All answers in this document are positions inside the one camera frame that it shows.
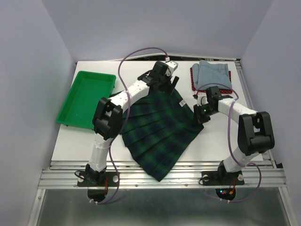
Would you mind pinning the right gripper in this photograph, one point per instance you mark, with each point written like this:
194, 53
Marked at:
198, 117

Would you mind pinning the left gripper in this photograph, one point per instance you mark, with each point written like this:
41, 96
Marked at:
168, 88

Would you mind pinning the green navy plaid skirt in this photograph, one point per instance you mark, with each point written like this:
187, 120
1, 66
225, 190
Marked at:
158, 131

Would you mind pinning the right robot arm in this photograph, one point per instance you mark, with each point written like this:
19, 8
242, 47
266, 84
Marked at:
255, 136

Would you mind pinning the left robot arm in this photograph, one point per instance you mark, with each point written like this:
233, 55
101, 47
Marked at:
108, 118

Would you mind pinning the light blue denim skirt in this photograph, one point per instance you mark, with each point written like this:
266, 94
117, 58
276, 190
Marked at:
217, 74

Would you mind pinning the green plastic tray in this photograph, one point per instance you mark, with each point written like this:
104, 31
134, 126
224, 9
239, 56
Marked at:
81, 102

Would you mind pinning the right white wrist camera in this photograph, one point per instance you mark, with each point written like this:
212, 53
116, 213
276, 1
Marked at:
200, 98

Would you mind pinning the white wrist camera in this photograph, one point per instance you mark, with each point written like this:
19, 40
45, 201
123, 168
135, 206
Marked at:
171, 67
200, 98

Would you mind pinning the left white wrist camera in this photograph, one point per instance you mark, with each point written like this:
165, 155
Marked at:
171, 67

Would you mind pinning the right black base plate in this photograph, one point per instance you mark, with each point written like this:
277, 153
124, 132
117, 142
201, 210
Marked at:
213, 178

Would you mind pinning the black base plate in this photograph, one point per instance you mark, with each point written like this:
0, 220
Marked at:
213, 178
107, 179

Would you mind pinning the aluminium rail frame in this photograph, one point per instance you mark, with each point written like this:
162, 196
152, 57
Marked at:
178, 199

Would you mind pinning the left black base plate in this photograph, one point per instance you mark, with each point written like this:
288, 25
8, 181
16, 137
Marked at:
107, 179

